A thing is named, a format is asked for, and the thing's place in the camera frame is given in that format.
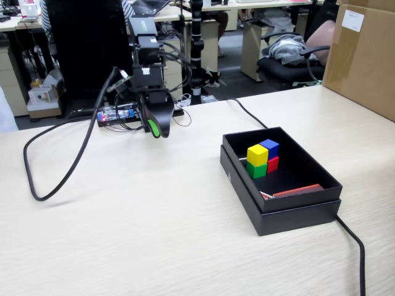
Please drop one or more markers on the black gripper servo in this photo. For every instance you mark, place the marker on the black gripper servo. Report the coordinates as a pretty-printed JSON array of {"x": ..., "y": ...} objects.
[{"x": 148, "y": 77}]

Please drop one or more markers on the yellow wooden cube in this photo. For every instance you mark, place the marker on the yellow wooden cube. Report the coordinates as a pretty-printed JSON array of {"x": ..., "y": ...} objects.
[{"x": 257, "y": 155}]

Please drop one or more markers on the green wooden cube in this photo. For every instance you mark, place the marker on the green wooden cube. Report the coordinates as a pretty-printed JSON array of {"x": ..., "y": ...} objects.
[{"x": 256, "y": 171}]

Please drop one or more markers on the blue wooden cube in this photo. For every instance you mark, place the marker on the blue wooden cube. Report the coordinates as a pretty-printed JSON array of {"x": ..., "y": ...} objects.
[{"x": 273, "y": 149}]

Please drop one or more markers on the red wooden cube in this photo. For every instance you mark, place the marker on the red wooden cube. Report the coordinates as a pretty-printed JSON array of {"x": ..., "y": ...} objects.
[{"x": 273, "y": 165}]

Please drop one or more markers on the white box with circle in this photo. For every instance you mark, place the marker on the white box with circle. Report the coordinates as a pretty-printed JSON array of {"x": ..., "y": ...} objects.
[{"x": 40, "y": 97}]

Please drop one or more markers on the black cardboard box tray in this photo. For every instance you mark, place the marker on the black cardboard box tray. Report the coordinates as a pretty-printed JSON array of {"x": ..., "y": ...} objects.
[{"x": 302, "y": 202}]

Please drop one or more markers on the black box lid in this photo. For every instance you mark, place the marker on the black box lid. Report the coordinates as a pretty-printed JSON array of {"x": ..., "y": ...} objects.
[{"x": 296, "y": 223}]

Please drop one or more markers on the red white small box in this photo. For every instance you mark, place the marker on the red white small box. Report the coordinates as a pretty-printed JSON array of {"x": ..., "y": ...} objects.
[{"x": 28, "y": 9}]

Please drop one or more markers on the large brown cardboard box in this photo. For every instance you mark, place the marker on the large brown cardboard box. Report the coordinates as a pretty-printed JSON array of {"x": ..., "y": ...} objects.
[{"x": 364, "y": 68}]

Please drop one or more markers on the blue controller circuit board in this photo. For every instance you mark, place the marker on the blue controller circuit board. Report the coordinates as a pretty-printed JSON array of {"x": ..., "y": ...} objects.
[{"x": 120, "y": 114}]

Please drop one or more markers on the beige drawer cabinet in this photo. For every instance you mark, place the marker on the beige drawer cabinet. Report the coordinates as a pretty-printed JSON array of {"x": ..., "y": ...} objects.
[
  {"x": 174, "y": 77},
  {"x": 12, "y": 71}
]

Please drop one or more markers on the white power strip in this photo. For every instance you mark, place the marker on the white power strip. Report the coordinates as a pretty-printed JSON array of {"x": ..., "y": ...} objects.
[{"x": 209, "y": 99}]

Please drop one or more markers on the black white shoes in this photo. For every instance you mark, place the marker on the black white shoes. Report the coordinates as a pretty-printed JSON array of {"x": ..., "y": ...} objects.
[{"x": 213, "y": 78}]

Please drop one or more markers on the beige desk side panel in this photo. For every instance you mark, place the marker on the beige desk side panel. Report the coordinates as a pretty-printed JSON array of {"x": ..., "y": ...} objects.
[{"x": 211, "y": 46}]

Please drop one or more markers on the beige office desk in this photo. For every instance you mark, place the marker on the beige office desk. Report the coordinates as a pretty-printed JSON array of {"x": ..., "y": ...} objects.
[
  {"x": 27, "y": 26},
  {"x": 172, "y": 17},
  {"x": 247, "y": 5}
]

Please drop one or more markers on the black vertical stand pole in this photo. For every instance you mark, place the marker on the black vertical stand pole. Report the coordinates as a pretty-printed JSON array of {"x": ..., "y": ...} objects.
[{"x": 196, "y": 18}]

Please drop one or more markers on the black chair backrest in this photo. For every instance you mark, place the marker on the black chair backrest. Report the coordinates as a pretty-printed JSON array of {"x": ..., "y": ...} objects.
[{"x": 86, "y": 37}]

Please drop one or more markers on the beige storage cabinet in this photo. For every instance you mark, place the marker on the beige storage cabinet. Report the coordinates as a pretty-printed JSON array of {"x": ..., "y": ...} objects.
[{"x": 250, "y": 55}]

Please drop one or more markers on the dark open laptop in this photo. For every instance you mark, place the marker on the dark open laptop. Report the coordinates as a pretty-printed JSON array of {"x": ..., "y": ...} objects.
[{"x": 149, "y": 6}]

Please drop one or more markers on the bare person legs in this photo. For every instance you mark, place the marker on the bare person legs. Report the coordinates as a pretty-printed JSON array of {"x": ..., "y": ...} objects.
[{"x": 222, "y": 24}]

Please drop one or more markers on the small yellow floor item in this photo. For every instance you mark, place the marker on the small yellow floor item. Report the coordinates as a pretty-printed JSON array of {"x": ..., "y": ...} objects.
[{"x": 36, "y": 83}]

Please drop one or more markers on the small white red item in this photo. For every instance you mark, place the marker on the small white red item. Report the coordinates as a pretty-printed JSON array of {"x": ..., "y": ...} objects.
[{"x": 266, "y": 195}]

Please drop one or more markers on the black office armchair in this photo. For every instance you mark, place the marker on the black office armchair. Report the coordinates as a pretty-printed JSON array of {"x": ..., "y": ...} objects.
[{"x": 277, "y": 72}]

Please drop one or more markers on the grey crumpled clothing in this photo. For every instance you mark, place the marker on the grey crumpled clothing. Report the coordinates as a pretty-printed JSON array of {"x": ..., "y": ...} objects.
[{"x": 290, "y": 49}]

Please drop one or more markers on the person white shirt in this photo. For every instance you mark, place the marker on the person white shirt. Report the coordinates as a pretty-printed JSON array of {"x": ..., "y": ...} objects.
[{"x": 6, "y": 114}]

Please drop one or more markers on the person striped shirt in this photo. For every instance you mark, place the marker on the person striped shirt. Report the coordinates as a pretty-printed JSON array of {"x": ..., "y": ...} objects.
[{"x": 44, "y": 18}]

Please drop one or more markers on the flat red card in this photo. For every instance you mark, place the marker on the flat red card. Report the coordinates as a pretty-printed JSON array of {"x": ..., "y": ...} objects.
[{"x": 299, "y": 190}]

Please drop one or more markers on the seated person black shirt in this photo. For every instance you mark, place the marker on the seated person black shirt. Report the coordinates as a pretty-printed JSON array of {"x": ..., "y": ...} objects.
[{"x": 324, "y": 9}]

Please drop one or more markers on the white shipping label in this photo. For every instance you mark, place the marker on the white shipping label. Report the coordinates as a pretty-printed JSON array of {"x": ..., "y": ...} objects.
[{"x": 354, "y": 20}]

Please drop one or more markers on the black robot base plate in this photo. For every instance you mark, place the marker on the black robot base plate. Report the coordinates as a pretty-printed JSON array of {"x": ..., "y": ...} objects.
[{"x": 180, "y": 111}]

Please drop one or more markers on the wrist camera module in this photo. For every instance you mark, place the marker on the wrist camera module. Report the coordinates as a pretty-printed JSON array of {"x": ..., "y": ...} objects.
[{"x": 120, "y": 84}]

